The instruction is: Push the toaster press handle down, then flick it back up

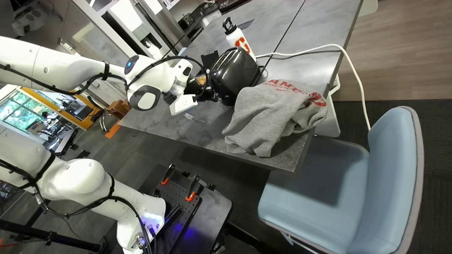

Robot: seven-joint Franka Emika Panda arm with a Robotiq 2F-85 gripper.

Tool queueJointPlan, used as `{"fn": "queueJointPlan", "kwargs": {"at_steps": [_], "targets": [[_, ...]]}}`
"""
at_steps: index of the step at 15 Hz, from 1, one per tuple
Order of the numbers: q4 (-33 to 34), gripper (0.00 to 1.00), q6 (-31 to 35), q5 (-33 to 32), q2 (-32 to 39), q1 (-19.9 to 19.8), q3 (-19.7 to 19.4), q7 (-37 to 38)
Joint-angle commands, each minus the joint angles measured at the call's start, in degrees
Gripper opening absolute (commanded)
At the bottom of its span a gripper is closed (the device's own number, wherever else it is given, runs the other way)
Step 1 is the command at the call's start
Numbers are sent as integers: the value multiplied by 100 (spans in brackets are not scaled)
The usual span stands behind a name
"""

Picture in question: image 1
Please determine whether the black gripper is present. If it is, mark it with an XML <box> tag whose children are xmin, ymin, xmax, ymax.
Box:
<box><xmin>183</xmin><ymin>77</ymin><xmax>223</xmax><ymax>105</ymax></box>

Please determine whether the black toaster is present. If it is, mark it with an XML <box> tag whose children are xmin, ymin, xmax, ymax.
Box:
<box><xmin>207</xmin><ymin>47</ymin><xmax>265</xmax><ymax>106</ymax></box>

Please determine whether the small clear plastic strip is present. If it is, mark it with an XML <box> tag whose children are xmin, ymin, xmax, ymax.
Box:
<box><xmin>182</xmin><ymin>112</ymin><xmax>206</xmax><ymax>125</ymax></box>

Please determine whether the black flat plate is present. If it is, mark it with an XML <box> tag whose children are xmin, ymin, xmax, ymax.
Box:
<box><xmin>199</xmin><ymin>50</ymin><xmax>220</xmax><ymax>68</ymax></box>

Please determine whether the white water bottle black cap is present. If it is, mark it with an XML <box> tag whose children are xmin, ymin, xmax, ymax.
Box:
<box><xmin>221</xmin><ymin>17</ymin><xmax>258</xmax><ymax>61</ymax></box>

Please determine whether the gray sweatshirt with red print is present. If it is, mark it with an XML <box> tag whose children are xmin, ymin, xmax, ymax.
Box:
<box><xmin>220</xmin><ymin>78</ymin><xmax>329</xmax><ymax>160</ymax></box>

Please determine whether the black clamp with orange tip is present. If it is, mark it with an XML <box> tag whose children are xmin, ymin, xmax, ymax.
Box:
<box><xmin>159</xmin><ymin>163</ymin><xmax>178</xmax><ymax>188</ymax></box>
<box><xmin>183</xmin><ymin>174</ymin><xmax>206</xmax><ymax>204</ymax></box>

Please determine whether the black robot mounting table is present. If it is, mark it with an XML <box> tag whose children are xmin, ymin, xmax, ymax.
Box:
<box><xmin>138</xmin><ymin>163</ymin><xmax>233</xmax><ymax>254</ymax></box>

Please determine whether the yellow framed picture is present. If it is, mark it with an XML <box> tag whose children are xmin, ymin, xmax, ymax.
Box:
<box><xmin>19</xmin><ymin>87</ymin><xmax>103</xmax><ymax>132</ymax></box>

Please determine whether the light blue chair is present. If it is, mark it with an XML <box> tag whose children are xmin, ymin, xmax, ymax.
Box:
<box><xmin>257</xmin><ymin>105</ymin><xmax>425</xmax><ymax>254</ymax></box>

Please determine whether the black metal stand bar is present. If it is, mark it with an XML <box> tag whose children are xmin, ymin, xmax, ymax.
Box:
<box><xmin>0</xmin><ymin>218</ymin><xmax>111</xmax><ymax>253</ymax></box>

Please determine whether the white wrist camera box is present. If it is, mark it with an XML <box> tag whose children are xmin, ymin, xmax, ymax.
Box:
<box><xmin>168</xmin><ymin>94</ymin><xmax>200</xmax><ymax>118</ymax></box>

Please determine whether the white power cable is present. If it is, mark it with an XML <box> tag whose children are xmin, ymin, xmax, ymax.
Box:
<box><xmin>254</xmin><ymin>43</ymin><xmax>373</xmax><ymax>133</ymax></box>

